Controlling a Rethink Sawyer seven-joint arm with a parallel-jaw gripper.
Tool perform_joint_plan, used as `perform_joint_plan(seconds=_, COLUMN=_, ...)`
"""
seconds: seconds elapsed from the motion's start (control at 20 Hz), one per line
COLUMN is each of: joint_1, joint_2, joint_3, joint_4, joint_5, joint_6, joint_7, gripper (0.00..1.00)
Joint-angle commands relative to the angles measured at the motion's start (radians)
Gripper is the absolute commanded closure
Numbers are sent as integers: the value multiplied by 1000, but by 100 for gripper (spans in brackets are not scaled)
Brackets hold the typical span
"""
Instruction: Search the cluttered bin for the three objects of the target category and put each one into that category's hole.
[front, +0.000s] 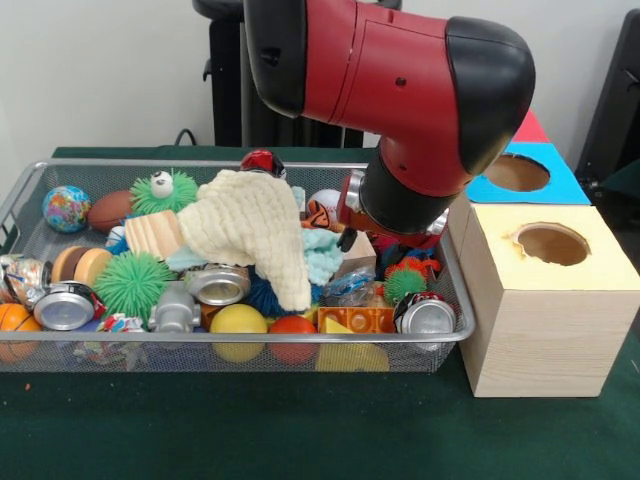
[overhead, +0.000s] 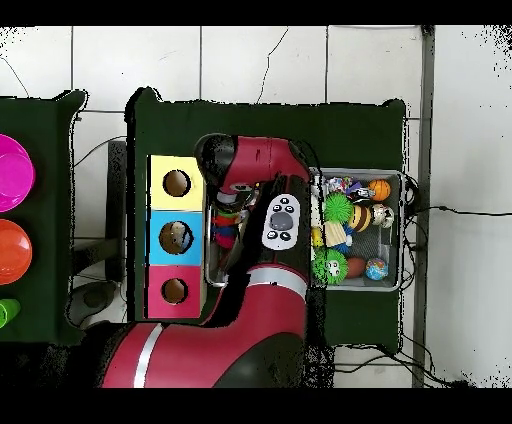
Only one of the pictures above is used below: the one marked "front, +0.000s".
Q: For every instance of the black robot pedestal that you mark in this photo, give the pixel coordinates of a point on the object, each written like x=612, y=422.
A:
x=225, y=90

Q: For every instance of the green spiky ball with eyes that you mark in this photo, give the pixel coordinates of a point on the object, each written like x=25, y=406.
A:
x=160, y=195

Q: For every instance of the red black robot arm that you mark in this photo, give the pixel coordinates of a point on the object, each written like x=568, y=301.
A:
x=400, y=70

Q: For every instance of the plain green spiky ball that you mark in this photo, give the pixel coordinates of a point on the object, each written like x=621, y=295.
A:
x=133, y=287

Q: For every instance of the crushed printed can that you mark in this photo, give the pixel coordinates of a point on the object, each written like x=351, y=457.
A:
x=217, y=285

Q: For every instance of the mint green cloth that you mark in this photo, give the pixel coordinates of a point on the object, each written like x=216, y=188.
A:
x=322, y=258

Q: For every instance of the bag of coloured spiky balls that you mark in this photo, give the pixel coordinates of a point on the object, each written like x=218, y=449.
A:
x=405, y=285

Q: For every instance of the red orange ball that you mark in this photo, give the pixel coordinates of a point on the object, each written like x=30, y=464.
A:
x=293, y=328

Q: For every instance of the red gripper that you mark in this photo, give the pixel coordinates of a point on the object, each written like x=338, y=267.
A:
x=385, y=235

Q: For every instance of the yellow ball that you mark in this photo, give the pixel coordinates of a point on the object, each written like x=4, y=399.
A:
x=238, y=322

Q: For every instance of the small globe ball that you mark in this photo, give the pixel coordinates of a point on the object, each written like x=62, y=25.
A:
x=65, y=208

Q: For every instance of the clear mesh bin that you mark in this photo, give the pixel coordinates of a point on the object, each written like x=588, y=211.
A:
x=100, y=345

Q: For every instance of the cream knitted cloth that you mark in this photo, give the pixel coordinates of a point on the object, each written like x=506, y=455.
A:
x=245, y=225

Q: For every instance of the wooden box with three holes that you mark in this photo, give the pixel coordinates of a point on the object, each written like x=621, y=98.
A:
x=545, y=320

